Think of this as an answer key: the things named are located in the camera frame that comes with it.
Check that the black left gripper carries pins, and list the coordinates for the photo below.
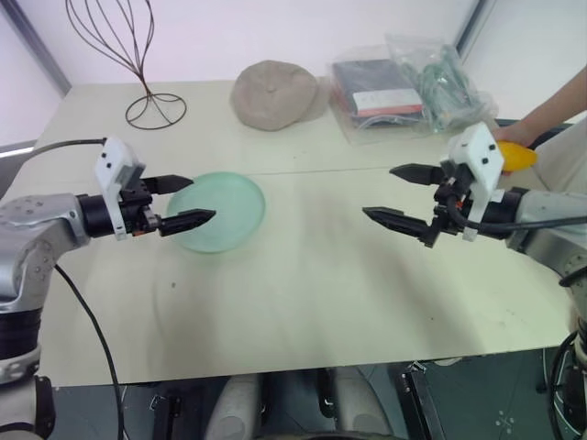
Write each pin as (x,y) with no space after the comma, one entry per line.
(135,206)

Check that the plastic bag with black booklet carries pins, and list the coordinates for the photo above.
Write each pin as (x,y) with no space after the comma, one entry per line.
(376,91)

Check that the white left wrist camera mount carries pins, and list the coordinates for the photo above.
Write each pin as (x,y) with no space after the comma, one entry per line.
(112,158)

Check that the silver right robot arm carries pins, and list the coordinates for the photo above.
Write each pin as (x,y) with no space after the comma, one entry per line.
(541,220)

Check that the person's bare forearm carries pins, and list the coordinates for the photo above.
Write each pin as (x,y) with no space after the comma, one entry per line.
(555,105)

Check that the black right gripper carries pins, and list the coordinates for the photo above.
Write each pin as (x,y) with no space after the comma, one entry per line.
(451,201)

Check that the grey rounded shape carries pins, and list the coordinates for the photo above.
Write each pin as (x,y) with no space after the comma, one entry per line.
(360,403)
(236,408)

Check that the pale green round plate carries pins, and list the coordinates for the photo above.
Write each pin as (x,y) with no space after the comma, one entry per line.
(234,201)

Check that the black table frame bracket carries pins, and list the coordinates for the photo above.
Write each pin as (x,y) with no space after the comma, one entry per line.
(422,403)
(172,412)

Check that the yellow object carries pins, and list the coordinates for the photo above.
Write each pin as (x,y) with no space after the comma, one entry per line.
(518,158)

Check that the beige flat cap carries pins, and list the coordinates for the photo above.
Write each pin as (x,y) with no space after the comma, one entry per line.
(270,96)

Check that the person's beige trousers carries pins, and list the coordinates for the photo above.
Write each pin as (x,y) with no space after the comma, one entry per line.
(564,160)

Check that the person's bare hand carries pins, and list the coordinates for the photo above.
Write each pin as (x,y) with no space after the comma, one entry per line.
(516,133)

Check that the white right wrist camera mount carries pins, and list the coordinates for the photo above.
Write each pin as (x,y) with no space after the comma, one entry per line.
(481,153)

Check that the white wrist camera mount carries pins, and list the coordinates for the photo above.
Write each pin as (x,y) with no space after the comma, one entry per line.
(481,153)
(112,158)

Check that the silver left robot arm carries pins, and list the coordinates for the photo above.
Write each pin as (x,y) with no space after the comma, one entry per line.
(32,229)

